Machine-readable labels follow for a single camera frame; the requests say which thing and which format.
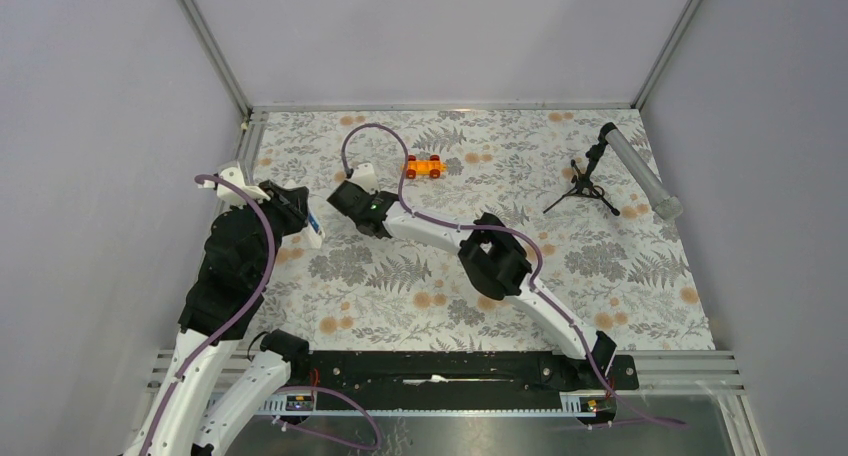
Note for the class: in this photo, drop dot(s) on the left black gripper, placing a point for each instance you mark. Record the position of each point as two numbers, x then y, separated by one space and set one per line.
291 202

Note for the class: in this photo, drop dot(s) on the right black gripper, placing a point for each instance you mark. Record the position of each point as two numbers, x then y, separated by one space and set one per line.
374 196

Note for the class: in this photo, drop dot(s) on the white remote control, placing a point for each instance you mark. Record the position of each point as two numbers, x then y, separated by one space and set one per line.
313 232

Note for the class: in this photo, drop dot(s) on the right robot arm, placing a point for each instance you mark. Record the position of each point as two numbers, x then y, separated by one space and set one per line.
501 264

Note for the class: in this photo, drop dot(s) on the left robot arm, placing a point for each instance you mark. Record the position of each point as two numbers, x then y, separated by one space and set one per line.
238 259

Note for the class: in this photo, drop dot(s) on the orange toy car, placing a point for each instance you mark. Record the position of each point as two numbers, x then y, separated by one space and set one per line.
432 167

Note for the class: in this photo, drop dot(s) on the floral table mat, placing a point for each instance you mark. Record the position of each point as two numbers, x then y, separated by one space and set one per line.
616 264

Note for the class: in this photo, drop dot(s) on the black tripod mic stand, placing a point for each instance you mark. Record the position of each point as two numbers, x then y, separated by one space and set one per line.
582 184

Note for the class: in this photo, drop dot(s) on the silver microphone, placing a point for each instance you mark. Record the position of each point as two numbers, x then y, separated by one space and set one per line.
663 203

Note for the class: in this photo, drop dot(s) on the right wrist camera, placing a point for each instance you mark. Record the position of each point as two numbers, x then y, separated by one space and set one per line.
364 175

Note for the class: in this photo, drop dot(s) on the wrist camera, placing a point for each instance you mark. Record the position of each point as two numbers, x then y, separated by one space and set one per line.
233 173
364 175

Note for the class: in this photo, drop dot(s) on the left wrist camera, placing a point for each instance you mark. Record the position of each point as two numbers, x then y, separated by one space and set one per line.
233 173

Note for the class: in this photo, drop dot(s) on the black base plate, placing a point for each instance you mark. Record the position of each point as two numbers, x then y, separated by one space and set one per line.
398 376

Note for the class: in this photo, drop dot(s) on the grey slotted cable duct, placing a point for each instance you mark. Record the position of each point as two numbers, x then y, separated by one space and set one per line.
525 405

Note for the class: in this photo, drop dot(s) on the aluminium frame rails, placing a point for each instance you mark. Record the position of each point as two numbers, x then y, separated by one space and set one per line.
200 355

